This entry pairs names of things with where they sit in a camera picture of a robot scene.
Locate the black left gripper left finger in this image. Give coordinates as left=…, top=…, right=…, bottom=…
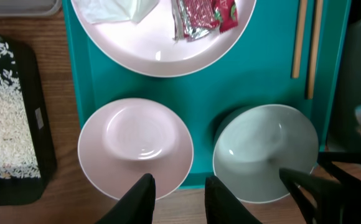
left=96, top=174, right=156, bottom=224

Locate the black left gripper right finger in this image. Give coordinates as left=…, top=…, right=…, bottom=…
left=205, top=175, right=261, bottom=224

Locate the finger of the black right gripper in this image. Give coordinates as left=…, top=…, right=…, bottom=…
left=317, top=152, right=361, bottom=187
left=279, top=168, right=345, bottom=224

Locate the pink bowl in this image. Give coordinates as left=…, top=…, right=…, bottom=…
left=78, top=98, right=194, bottom=200

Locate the red snack wrapper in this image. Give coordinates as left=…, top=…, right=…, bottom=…
left=171, top=0, right=238, bottom=42

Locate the grey-white bowl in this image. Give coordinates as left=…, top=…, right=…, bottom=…
left=212, top=104, right=319, bottom=203

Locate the grey dish rack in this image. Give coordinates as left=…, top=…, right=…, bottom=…
left=327, top=1, right=361, bottom=151

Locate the teal plastic tray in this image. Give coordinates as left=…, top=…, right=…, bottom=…
left=63, top=1, right=351, bottom=189

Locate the left wooden chopstick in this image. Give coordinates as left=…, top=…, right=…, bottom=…
left=291, top=0, right=307, bottom=79

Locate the wooden chopstick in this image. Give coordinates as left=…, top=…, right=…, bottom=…
left=291, top=0, right=307, bottom=79
left=306, top=0, right=324, bottom=100

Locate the black tray with rice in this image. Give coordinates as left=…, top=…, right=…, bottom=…
left=0, top=35, right=57, bottom=206

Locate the right wooden chopstick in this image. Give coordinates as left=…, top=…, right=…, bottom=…
left=306, top=0, right=324, bottom=100

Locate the white round plate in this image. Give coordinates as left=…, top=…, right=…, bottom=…
left=70, top=0, right=256, bottom=77

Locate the clear plastic bin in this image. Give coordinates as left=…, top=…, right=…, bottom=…
left=0, top=0, right=62, bottom=17

